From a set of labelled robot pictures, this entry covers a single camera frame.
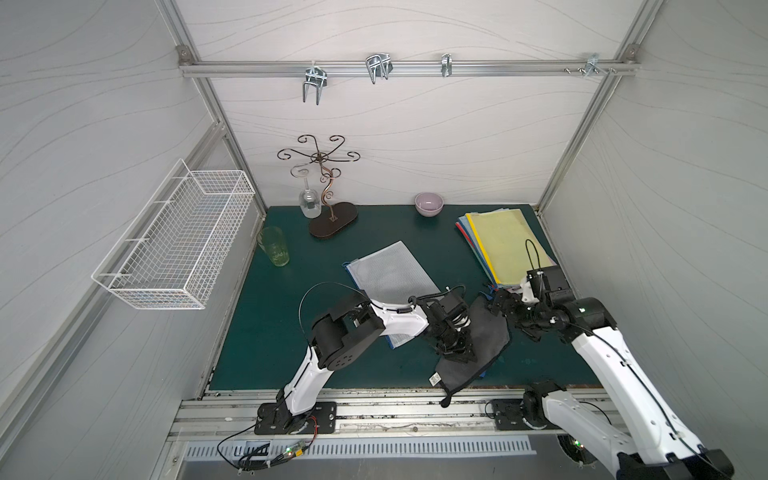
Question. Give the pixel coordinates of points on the white vent strip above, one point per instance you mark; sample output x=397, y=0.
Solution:
x=374, y=448

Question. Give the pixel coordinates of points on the aluminium top cross rail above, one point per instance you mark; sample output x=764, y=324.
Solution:
x=401, y=68

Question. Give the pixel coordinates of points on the hanging wine glass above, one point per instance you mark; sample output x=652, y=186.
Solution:
x=309, y=200

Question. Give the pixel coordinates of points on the green plastic cup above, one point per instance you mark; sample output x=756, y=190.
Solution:
x=273, y=242

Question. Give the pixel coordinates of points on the white wire basket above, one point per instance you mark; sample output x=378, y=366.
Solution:
x=171, y=254

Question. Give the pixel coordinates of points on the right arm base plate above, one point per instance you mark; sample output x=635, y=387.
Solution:
x=517, y=414

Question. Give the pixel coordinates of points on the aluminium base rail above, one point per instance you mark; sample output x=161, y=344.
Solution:
x=360, y=413

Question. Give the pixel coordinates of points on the yellow mesh document bag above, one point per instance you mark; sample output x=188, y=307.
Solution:
x=508, y=244

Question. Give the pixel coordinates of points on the teal mesh document bag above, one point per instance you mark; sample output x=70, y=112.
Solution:
x=466, y=231

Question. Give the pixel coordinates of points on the grey blue microfibre cloth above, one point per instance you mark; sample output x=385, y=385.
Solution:
x=490, y=337

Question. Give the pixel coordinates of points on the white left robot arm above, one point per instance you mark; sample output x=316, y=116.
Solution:
x=342, y=334

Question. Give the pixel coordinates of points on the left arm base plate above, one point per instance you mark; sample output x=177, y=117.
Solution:
x=276, y=419

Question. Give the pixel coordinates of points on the dark oval stand base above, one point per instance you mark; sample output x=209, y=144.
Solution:
x=333, y=217

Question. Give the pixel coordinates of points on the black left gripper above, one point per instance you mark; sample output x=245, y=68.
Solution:
x=452, y=332

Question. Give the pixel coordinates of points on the lilac ceramic bowl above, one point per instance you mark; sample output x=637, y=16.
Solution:
x=428, y=204

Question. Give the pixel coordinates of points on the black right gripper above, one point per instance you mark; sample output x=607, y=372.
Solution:
x=516, y=310

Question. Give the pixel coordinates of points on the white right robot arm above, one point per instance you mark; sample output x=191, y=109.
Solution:
x=656, y=443

